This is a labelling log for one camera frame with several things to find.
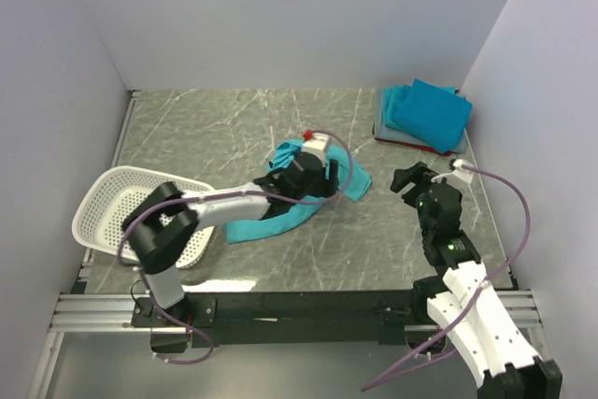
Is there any turquoise t shirt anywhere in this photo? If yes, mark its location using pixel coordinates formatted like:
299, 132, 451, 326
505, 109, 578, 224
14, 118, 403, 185
224, 137, 374, 245
381, 85, 411, 131

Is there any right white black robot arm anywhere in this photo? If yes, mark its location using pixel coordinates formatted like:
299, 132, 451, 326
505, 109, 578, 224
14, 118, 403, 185
391, 159, 562, 398

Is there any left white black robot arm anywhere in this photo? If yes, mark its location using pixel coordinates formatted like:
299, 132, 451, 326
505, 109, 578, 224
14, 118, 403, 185
121, 151, 339, 326

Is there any folded red t shirt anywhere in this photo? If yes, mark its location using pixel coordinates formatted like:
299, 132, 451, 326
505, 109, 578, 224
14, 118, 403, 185
372, 122, 458, 156

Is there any folded blue t shirt top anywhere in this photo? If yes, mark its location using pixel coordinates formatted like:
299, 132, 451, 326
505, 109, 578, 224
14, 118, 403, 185
391, 79, 473, 153

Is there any folded turquoise t shirt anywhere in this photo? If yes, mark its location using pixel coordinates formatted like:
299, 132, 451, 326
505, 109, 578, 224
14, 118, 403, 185
381, 85, 411, 131

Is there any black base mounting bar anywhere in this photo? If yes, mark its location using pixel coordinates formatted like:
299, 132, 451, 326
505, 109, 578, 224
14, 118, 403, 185
130, 291, 449, 353

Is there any white perforated plastic basket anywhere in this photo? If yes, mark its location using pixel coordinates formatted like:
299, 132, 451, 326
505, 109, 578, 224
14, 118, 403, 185
72, 165, 213, 255

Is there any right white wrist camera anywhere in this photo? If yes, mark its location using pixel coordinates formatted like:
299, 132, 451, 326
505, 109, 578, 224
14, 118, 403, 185
432, 159, 474, 185

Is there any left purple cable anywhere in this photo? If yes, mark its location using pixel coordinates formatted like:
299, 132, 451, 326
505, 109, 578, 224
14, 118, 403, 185
116, 129, 356, 365

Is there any purple cable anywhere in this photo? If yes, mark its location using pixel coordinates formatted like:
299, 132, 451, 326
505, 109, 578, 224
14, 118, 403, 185
360, 163, 532, 393
116, 129, 356, 365

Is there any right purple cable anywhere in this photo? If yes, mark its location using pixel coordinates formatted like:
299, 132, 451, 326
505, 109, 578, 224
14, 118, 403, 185
360, 163, 532, 393

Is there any aluminium frame rail front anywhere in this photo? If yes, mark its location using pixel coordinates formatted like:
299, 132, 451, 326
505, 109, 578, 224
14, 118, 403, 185
49, 291, 543, 334

